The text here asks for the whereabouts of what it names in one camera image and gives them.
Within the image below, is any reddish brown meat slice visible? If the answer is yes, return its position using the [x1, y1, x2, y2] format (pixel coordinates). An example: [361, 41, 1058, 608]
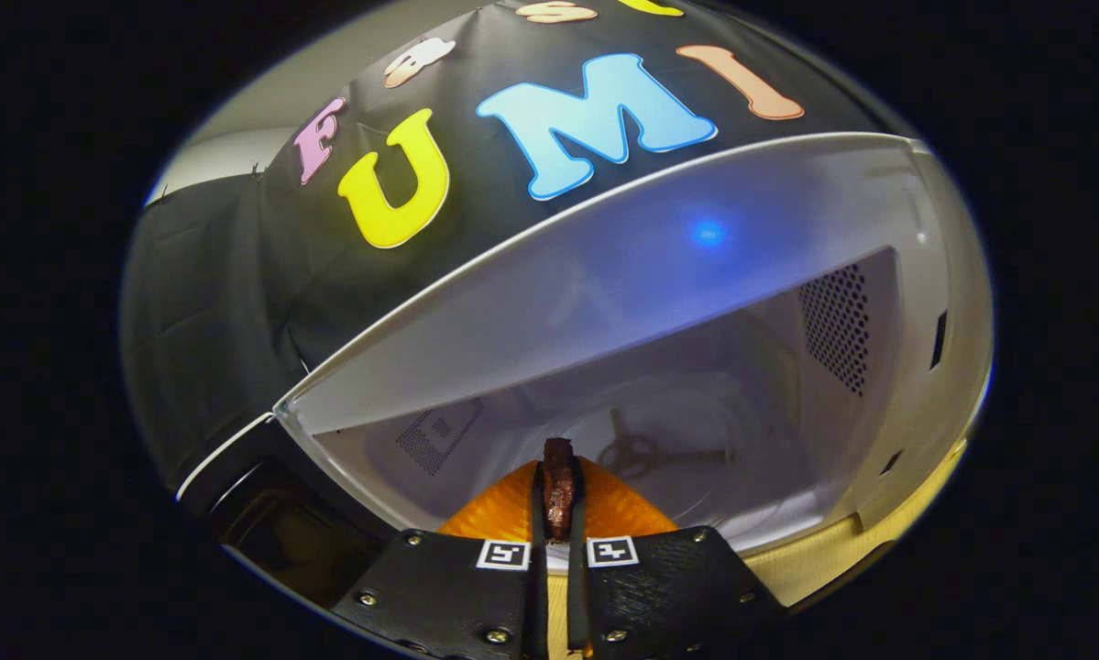
[542, 437, 577, 542]

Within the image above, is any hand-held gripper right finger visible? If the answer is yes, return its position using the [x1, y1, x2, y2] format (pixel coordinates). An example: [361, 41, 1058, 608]
[566, 456, 788, 660]

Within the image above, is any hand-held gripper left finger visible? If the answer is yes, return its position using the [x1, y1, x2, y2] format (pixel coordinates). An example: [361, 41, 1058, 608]
[329, 458, 550, 660]

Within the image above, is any white toaster oven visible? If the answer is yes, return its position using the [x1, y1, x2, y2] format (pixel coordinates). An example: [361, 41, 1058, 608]
[175, 131, 996, 613]

